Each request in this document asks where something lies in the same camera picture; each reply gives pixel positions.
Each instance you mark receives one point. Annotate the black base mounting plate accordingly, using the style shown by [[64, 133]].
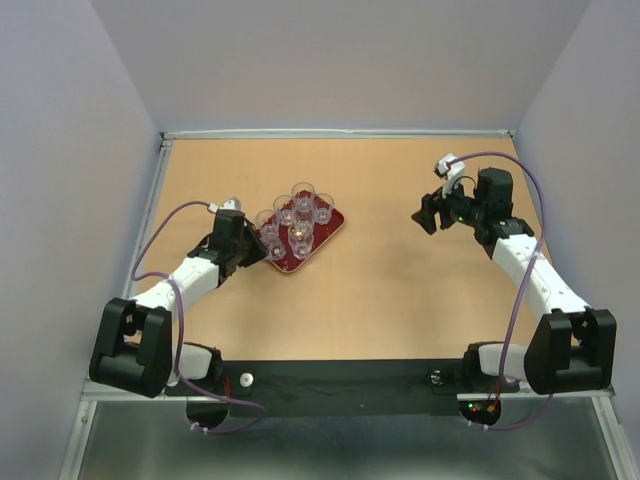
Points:
[[307, 388]]

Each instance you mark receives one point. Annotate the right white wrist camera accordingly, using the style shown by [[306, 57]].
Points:
[[450, 169]]

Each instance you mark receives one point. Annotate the red rectangular serving tray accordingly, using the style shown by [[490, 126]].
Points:
[[322, 234]]

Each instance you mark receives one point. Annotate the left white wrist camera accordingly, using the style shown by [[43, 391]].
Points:
[[231, 204]]

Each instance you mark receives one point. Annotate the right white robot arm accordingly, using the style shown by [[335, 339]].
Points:
[[572, 348]]

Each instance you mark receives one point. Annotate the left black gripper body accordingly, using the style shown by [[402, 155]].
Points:
[[239, 245]]

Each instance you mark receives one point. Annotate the aluminium table frame rail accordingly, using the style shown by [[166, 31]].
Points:
[[331, 133]]

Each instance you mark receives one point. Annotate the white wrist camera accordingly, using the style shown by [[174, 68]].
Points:
[[231, 204], [450, 169]]

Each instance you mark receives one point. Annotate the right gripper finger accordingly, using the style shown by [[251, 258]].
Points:
[[447, 217], [425, 215]]

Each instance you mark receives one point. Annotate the clear faceted glass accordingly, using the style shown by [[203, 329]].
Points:
[[303, 195], [323, 206]]

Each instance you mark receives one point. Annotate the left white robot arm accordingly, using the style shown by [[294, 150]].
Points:
[[140, 345]]

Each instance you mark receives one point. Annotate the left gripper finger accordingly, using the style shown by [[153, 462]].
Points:
[[252, 237], [247, 258]]

